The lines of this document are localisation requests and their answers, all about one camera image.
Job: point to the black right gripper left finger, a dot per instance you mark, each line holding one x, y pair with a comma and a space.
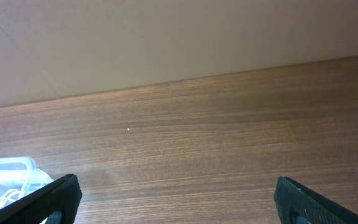
57, 202

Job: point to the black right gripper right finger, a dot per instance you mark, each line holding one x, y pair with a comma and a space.
297, 204

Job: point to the right clear plastic container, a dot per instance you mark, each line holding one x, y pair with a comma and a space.
19, 177

